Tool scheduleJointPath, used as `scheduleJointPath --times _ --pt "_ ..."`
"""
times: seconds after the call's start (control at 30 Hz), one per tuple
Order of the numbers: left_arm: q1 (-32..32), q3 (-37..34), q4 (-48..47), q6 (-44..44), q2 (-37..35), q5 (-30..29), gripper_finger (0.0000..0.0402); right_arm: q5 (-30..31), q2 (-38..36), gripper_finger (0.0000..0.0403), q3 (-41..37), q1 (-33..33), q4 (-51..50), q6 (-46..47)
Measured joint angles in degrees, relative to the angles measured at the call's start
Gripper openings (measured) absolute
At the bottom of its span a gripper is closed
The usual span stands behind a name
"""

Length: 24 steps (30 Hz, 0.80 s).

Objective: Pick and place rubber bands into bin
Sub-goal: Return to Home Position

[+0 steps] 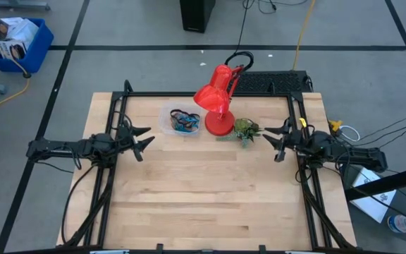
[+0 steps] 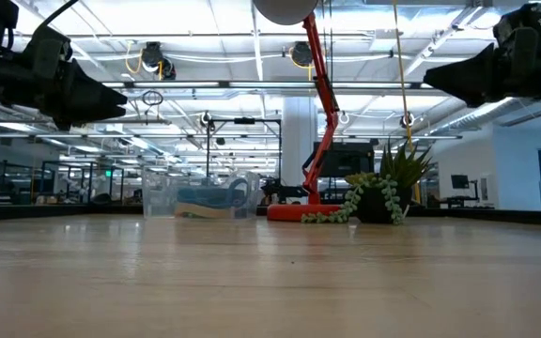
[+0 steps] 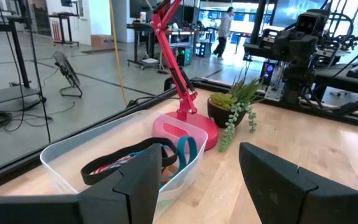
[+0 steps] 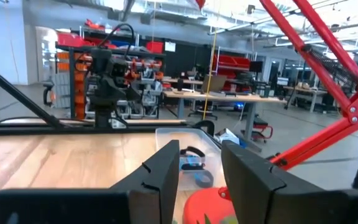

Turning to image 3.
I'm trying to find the black stand table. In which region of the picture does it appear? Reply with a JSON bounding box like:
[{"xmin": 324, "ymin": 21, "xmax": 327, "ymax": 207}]
[{"xmin": 0, "ymin": 8, "xmax": 47, "ymax": 110}]

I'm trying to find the teal rubber band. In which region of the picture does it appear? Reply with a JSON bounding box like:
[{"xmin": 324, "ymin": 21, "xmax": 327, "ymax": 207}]
[{"xmin": 177, "ymin": 135, "xmax": 199, "ymax": 174}]

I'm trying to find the person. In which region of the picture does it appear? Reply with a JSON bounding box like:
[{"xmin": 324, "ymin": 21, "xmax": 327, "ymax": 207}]
[{"xmin": 213, "ymin": 6, "xmax": 235, "ymax": 61}]

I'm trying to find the yellow hanging cable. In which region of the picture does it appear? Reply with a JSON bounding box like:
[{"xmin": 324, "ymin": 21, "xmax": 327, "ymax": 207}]
[{"xmin": 108, "ymin": 0, "xmax": 129, "ymax": 107}]

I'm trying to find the clear plastic bin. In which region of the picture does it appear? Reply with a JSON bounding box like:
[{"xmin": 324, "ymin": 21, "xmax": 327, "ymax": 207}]
[{"xmin": 39, "ymin": 109, "xmax": 209, "ymax": 222}]

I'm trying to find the cardboard box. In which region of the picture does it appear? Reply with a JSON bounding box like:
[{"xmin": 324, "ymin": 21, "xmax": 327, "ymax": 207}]
[{"xmin": 90, "ymin": 34, "xmax": 116, "ymax": 49}]

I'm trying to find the black rolling cart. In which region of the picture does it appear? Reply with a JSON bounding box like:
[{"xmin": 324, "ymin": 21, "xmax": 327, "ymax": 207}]
[{"xmin": 48, "ymin": 12, "xmax": 81, "ymax": 48}]

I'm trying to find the computer with green lights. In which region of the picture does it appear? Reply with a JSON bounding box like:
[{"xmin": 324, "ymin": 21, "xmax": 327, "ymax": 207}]
[{"xmin": 176, "ymin": 45, "xmax": 194, "ymax": 67}]

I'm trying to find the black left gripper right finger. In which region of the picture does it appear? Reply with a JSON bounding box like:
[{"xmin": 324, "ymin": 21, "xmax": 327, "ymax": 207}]
[{"xmin": 239, "ymin": 142, "xmax": 358, "ymax": 224}]

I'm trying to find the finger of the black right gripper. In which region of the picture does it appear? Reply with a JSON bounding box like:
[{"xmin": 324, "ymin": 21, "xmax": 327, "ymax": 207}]
[
  {"xmin": 272, "ymin": 34, "xmax": 292, "ymax": 56},
  {"xmin": 290, "ymin": 36, "xmax": 319, "ymax": 63}
]

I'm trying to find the potted succulent plant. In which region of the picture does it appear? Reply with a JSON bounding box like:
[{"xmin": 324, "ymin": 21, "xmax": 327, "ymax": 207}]
[{"xmin": 206, "ymin": 60, "xmax": 265, "ymax": 154}]

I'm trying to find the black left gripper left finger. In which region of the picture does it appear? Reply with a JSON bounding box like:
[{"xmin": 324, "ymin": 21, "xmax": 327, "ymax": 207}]
[{"xmin": 79, "ymin": 142, "xmax": 163, "ymax": 224}]

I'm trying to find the red desk lamp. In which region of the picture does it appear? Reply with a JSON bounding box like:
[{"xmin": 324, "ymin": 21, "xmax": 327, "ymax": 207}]
[{"xmin": 149, "ymin": 0, "xmax": 220, "ymax": 152}]

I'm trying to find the black lamp cord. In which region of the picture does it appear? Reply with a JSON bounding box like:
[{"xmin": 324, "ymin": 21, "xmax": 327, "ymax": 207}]
[{"xmin": 125, "ymin": 94, "xmax": 180, "ymax": 109}]

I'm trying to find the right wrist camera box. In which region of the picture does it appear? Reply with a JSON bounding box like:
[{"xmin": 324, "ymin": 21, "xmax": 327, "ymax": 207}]
[{"xmin": 295, "ymin": 10, "xmax": 328, "ymax": 35}]

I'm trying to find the wide black rubber band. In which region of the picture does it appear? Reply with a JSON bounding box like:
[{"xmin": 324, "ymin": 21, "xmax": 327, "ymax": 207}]
[{"xmin": 80, "ymin": 137, "xmax": 179, "ymax": 187}]

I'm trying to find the black floor fan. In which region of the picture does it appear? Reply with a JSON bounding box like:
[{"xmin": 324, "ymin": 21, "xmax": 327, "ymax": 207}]
[{"xmin": 52, "ymin": 51, "xmax": 84, "ymax": 98}]

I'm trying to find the red white striped rubber band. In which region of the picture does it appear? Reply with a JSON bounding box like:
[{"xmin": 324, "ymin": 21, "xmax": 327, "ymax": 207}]
[{"xmin": 89, "ymin": 154, "xmax": 137, "ymax": 175}]

